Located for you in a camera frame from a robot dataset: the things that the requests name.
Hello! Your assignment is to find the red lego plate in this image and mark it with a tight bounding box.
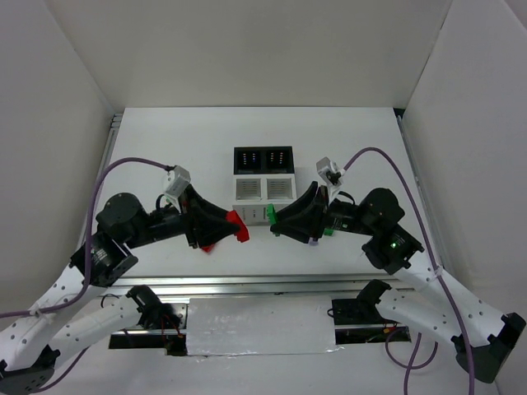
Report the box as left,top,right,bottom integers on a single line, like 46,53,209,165
226,210,250,243

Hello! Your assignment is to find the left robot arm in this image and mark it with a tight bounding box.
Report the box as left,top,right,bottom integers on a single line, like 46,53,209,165
1,186,250,394

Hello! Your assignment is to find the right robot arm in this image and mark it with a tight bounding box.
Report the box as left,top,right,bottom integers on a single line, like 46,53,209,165
268,183,526,383

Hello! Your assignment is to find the red rectangular lego brick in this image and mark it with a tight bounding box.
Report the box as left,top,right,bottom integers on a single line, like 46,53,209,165
201,244,217,254

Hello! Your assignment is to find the white container pair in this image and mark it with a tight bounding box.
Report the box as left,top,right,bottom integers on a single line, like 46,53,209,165
232,174,297,226

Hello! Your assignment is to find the black container pair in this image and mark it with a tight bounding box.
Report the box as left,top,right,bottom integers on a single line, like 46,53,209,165
233,146,295,175

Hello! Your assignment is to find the white foam cover panel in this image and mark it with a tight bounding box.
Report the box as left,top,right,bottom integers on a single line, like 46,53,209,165
186,295,338,356

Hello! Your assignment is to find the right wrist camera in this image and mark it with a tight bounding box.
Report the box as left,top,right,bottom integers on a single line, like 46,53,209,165
316,157,345,199

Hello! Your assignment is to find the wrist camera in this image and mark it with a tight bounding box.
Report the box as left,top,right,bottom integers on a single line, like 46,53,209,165
163,165,191,206
316,157,345,199

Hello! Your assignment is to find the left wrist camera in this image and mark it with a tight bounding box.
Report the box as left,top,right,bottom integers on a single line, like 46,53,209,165
163,165,191,206

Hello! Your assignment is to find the aluminium rail frame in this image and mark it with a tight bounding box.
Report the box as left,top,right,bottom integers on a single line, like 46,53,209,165
106,107,432,294

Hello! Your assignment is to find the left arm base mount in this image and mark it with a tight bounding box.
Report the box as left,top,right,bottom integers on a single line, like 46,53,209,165
138,303,184,344

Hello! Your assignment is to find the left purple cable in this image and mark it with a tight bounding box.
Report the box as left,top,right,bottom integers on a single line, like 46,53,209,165
0,157,174,390

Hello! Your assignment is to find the purple cable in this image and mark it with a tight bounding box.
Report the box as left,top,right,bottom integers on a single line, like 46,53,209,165
0,157,174,390
343,147,477,395

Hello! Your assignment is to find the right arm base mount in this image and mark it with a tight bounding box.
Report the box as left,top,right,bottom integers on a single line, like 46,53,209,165
327,299,400,345

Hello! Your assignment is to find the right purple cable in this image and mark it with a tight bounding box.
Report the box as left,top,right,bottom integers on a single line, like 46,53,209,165
343,147,477,395

